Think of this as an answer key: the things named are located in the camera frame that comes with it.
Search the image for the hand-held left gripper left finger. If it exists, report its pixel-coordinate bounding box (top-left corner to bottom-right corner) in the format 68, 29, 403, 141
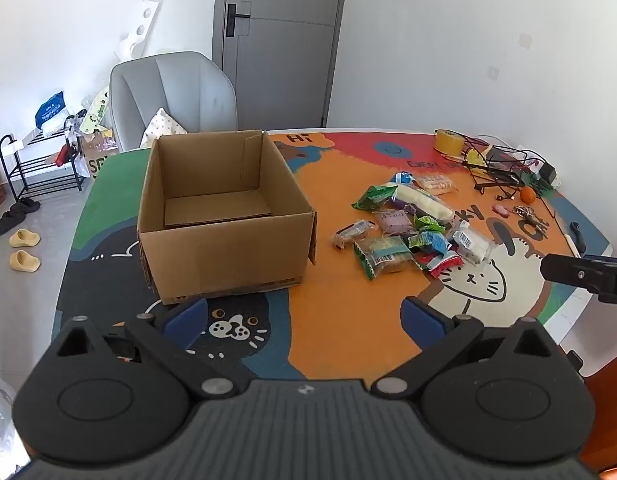
51, 297, 249, 401

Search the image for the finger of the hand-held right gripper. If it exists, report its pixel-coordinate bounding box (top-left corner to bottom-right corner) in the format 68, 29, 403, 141
540, 254, 617, 304

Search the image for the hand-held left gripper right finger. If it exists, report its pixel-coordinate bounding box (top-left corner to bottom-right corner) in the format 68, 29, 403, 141
368, 296, 561, 401

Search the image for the red snack packet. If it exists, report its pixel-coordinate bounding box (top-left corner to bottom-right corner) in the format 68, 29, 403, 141
427, 252, 464, 279

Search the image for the cardboard box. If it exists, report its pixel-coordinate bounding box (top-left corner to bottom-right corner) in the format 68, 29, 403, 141
137, 130, 319, 305

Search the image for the green label cake packet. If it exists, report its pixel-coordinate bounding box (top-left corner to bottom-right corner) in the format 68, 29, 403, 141
353, 236, 425, 281

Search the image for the blue green snack packet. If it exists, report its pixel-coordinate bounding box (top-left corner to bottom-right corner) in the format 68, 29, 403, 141
408, 230, 452, 256

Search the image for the clear white barcode packet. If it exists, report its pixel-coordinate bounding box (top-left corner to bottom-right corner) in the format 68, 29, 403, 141
448, 222, 494, 264

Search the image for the small green candy packet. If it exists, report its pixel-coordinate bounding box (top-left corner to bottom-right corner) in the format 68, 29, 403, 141
413, 215, 447, 235

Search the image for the purple mochi packet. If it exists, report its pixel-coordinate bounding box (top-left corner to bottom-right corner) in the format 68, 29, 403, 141
375, 209, 417, 237

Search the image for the clear brown snack packet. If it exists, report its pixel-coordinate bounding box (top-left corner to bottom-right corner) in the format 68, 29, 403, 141
331, 220, 379, 250

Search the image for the colourful cat printed tablecloth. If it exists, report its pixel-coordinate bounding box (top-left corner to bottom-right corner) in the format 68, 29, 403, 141
51, 127, 614, 383

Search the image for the bunch of keys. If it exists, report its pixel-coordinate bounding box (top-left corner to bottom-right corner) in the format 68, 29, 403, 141
513, 205, 552, 234

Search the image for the long yellow snack packet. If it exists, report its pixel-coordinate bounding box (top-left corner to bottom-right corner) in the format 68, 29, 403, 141
391, 183, 455, 221

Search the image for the clear wafer biscuit packet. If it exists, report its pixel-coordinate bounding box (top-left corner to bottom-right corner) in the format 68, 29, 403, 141
415, 175, 458, 195

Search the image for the yellow crumpled wrapper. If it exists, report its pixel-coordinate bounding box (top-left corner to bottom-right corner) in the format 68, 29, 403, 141
465, 144, 492, 166

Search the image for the yellow slipper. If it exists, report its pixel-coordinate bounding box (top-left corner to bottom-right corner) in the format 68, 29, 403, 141
9, 229, 41, 248
10, 251, 42, 273

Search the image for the yellow tape roll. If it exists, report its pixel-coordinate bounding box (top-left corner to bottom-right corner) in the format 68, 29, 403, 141
434, 130, 464, 154

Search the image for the brown printed paper bag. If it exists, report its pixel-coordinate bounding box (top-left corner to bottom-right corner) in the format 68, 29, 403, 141
81, 130, 120, 181

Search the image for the white dotted pillow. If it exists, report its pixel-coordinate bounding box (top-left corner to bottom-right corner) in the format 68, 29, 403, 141
140, 107, 188, 150

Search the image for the black shoe rack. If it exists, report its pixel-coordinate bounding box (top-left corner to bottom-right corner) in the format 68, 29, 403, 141
0, 130, 89, 204

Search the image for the grey upholstered chair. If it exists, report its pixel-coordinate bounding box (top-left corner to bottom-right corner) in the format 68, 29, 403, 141
108, 51, 238, 154

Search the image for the yellow green printed bag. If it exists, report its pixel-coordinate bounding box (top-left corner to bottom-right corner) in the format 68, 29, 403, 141
83, 85, 112, 134

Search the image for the blue plastic bag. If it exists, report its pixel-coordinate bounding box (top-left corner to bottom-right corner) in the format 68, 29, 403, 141
35, 91, 67, 129

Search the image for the grey door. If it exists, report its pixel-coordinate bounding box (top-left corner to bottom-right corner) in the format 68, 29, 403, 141
212, 0, 350, 134

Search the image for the white board with holes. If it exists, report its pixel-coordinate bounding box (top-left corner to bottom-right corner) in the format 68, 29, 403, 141
116, 0, 162, 64

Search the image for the black handle tool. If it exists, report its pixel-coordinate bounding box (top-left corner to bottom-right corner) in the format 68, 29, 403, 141
569, 222, 588, 256

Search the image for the black wire rack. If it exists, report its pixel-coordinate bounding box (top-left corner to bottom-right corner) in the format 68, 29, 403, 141
461, 136, 535, 194

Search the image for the black door handle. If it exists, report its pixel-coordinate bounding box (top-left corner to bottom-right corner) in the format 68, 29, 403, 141
226, 4, 252, 37

